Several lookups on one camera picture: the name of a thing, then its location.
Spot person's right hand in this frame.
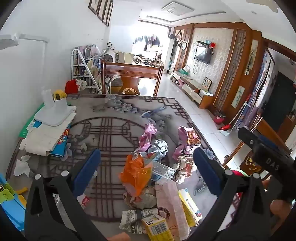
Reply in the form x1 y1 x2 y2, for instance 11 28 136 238
263 177 293 223

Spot person's left hand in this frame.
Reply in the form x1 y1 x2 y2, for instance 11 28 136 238
108 232 130 241

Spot wall television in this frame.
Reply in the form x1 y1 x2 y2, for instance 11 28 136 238
194 46 212 65

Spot white shelf rack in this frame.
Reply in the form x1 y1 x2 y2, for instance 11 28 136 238
70 45 103 94

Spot small packet red label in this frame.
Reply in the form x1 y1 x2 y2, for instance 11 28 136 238
76 193 90 208

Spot small framed picture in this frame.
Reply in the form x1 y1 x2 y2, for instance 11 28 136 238
202 77 213 91

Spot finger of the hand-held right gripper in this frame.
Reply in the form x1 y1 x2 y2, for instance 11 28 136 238
258 135 293 156
238 127 263 151

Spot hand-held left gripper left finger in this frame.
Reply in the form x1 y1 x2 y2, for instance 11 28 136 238
24 148 109 241

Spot small balance bike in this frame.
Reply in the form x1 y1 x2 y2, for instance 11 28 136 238
134 54 149 65

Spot wooden television cabinet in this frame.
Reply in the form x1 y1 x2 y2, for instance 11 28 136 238
170 71 214 109

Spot red white wrapper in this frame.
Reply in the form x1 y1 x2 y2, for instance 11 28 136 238
172 156 197 183

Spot red dustpan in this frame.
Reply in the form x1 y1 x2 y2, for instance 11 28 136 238
217 124 232 136

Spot yellow barcode box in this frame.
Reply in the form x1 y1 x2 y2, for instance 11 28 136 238
141 214 175 241

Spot short framed flower painting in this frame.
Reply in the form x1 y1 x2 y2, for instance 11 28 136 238
231 85 245 109

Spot pink spiral cookie snack bag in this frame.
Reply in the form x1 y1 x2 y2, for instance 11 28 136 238
172 126 201 160

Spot red bin green rim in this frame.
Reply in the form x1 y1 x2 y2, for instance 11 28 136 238
225 167 251 178

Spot blue yellow toy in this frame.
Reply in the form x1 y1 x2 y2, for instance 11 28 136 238
0 173 28 232

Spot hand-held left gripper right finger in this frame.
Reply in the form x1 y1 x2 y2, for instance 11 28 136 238
187 147 272 241

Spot printed door curtain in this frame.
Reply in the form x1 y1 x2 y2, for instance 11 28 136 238
254 50 275 116

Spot white lamp base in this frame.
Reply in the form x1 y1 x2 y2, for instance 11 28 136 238
34 87 77 127

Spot hanging clothes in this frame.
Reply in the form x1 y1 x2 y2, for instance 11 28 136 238
133 34 162 51

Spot brown paper ball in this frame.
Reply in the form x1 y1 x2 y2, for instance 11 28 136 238
122 185 158 209

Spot newspaper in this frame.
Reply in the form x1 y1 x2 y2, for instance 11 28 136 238
119 207 160 234

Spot red bag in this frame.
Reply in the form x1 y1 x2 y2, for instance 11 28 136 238
65 80 81 94

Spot white box grey pattern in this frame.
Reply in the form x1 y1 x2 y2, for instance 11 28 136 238
151 161 176 180

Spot pink packaging bag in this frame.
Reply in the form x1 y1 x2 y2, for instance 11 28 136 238
155 179 191 241

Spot carved wooden chair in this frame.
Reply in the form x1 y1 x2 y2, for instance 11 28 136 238
222 113 293 176

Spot white standing air conditioner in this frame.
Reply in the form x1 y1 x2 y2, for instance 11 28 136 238
168 38 177 73

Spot white mop red handle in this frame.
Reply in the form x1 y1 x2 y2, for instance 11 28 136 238
231 94 251 130

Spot white tissue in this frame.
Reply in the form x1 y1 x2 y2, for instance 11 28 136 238
13 155 31 178

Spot wall shelf with ornaments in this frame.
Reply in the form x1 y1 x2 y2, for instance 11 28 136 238
196 40 216 49

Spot orange plastic bag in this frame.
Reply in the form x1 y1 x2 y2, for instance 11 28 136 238
119 153 153 197

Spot silver wrapper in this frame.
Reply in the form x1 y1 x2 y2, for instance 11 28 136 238
148 139 169 163

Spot pink snack wrapper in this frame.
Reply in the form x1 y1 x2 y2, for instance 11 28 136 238
138 124 158 152

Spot white beaded cord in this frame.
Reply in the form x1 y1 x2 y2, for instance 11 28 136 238
248 115 264 133

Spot tall framed flower painting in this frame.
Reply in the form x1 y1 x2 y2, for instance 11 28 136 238
245 39 258 75

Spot square ceiling light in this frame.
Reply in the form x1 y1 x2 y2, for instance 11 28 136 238
161 2 195 13

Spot stack of books and papers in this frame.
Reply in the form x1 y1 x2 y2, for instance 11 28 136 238
18 102 78 158

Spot framed wall picture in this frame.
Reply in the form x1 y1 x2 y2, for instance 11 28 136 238
103 0 114 27
97 0 109 21
88 0 101 15

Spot yellow white box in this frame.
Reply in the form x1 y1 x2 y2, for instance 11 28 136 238
178 189 203 227

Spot dark door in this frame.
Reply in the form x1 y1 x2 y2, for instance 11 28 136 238
269 72 294 126

